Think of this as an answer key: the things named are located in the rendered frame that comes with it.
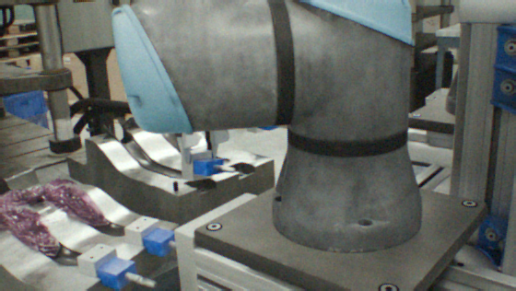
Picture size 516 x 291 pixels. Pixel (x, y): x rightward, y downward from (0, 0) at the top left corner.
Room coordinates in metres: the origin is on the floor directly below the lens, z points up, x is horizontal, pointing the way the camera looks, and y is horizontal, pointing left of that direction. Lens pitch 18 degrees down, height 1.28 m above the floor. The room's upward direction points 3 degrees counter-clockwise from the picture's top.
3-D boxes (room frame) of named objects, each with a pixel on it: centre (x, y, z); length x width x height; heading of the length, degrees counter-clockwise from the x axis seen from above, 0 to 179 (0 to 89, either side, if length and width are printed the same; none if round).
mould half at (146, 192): (1.16, 0.23, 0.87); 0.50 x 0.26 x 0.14; 44
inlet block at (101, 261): (0.68, 0.22, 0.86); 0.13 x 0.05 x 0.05; 61
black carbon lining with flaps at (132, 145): (1.15, 0.23, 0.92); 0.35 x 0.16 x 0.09; 44
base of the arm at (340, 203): (0.48, -0.09, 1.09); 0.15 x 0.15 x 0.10
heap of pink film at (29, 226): (0.86, 0.42, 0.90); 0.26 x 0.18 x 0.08; 61
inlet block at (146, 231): (0.78, 0.16, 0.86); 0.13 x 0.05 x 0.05; 61
